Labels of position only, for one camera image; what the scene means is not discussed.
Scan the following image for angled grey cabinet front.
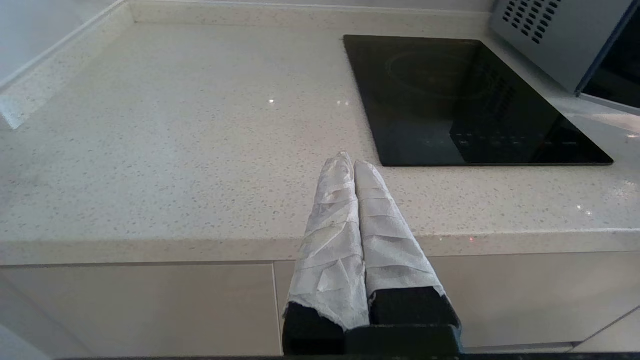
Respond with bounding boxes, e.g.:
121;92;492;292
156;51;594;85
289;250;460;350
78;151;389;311
572;307;640;353

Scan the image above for dark glass microwave door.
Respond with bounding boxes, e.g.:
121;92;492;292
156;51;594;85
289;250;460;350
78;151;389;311
575;5;640;118

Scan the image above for wide grey cabinet front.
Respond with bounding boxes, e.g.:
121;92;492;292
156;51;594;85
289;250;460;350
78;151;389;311
0;262;281;358

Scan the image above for silver microwave oven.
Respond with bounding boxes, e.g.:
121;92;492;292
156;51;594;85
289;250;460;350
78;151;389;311
489;0;640;96

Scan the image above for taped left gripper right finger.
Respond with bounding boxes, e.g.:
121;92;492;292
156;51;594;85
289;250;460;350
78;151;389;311
354;160;462;328

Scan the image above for black glass induction cooktop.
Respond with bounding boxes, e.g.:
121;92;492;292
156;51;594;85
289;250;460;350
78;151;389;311
343;34;615;168

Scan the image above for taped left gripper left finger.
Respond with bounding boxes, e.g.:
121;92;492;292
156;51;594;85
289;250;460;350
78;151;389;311
282;151;371;356

